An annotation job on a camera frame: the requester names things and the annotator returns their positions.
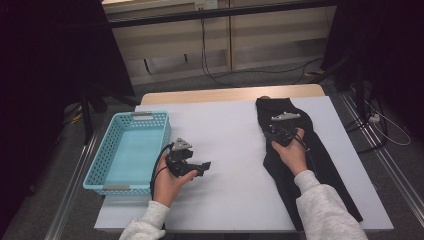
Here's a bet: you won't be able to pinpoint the person's right hand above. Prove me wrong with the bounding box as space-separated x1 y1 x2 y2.
271 129 308 177

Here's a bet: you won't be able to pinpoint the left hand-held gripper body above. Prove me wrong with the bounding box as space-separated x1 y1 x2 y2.
165 137 201 178

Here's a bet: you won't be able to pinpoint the black horizontal bar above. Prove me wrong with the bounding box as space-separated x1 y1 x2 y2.
108 0 338 29

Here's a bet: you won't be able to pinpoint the black stand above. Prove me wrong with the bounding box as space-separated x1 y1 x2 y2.
308 53 368 116
79 84 141 146

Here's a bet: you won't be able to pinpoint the light blue plastic basket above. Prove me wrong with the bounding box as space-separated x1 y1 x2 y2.
82 111 172 196

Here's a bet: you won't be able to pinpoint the right hand-held gripper cable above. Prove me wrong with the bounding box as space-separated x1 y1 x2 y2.
289 131 311 153

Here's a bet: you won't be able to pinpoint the metal floor rail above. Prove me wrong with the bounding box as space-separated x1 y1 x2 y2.
339 89 424 228
44 133 99 240

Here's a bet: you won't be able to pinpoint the black floor cables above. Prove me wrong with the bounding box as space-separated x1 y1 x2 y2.
344 96 389 155

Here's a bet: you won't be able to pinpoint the yellow cable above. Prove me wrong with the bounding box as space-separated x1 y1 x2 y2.
68 104 84 125

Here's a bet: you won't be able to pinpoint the white floor cable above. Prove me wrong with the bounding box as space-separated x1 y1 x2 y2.
364 99 412 147

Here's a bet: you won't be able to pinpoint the wide black curtain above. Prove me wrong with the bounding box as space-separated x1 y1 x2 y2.
0 0 136 231

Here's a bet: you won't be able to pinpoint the beige wooden cabinet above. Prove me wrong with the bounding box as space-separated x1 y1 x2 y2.
101 0 338 86

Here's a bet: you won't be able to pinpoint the person's left hand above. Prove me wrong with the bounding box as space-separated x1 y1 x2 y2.
152 153 198 207

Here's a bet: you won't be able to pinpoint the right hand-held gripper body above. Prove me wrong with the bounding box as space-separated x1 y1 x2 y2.
268 111 301 148

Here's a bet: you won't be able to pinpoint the narrow black curtain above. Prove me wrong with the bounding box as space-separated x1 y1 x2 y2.
321 0 424 141

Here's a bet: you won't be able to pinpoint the black shorts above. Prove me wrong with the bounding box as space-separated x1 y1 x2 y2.
255 97 364 232

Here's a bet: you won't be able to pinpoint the wooden table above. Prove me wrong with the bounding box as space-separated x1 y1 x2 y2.
139 83 326 106

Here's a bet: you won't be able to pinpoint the hand-held gripper cable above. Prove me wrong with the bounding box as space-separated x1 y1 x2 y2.
289 131 311 153
149 142 175 201

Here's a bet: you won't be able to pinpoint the white wall socket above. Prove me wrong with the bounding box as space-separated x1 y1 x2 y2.
194 0 218 10

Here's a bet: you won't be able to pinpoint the left hand-held gripper cable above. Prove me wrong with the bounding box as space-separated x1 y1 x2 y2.
149 142 175 201

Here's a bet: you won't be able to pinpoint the black wall cable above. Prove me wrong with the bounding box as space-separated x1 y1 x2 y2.
199 17 324 88

